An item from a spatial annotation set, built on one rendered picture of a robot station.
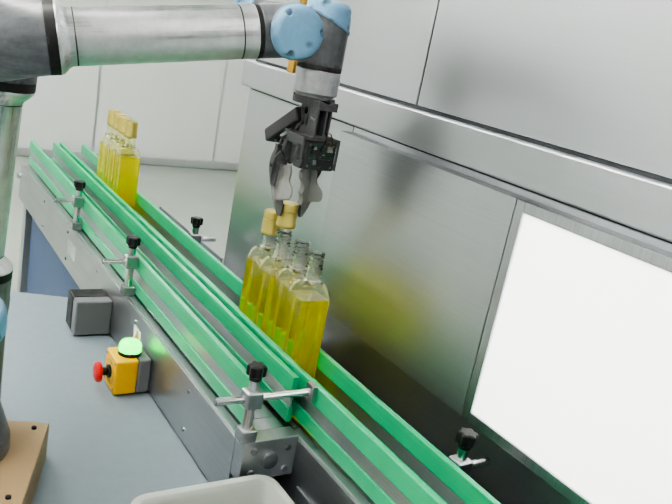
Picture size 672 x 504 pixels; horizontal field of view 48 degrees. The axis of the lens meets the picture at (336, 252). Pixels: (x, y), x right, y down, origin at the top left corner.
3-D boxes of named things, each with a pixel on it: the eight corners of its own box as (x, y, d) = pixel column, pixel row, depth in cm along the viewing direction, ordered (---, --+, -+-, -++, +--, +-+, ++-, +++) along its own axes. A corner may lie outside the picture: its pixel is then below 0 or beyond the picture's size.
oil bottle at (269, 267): (281, 369, 140) (301, 261, 134) (254, 371, 137) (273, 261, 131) (268, 356, 145) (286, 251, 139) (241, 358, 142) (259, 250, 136)
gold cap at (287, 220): (298, 229, 133) (303, 205, 132) (281, 229, 131) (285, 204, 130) (289, 223, 136) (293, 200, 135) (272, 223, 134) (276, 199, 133)
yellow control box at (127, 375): (148, 394, 148) (152, 359, 146) (110, 397, 144) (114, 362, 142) (137, 377, 154) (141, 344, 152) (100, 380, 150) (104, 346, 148)
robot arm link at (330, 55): (297, -6, 123) (344, 4, 126) (285, 62, 126) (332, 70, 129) (312, -5, 116) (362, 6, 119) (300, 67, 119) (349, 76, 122)
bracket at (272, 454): (293, 476, 119) (300, 437, 117) (239, 485, 114) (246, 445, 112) (283, 463, 122) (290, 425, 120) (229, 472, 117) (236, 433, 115)
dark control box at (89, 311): (109, 335, 170) (113, 301, 168) (73, 337, 166) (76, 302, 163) (99, 321, 177) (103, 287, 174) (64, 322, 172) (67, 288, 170)
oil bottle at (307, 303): (311, 399, 131) (334, 285, 125) (283, 402, 128) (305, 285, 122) (296, 384, 135) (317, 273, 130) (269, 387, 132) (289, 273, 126)
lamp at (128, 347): (144, 357, 147) (146, 343, 146) (121, 359, 144) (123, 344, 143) (137, 347, 150) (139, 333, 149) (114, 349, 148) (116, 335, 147)
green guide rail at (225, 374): (250, 427, 117) (258, 381, 115) (244, 428, 117) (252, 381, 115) (31, 163, 256) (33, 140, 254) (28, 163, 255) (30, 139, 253)
